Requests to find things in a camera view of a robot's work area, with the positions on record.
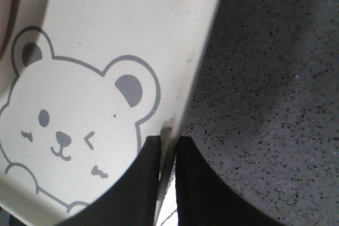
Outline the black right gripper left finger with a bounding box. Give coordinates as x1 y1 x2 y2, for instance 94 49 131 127
60 136 160 225

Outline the cream bear print tray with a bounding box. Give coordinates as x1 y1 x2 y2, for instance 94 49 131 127
1 0 220 225

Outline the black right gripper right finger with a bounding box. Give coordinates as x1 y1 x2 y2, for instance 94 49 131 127
175 137 280 225

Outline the pink round plate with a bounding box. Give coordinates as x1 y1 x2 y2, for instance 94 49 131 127
1 0 20 58

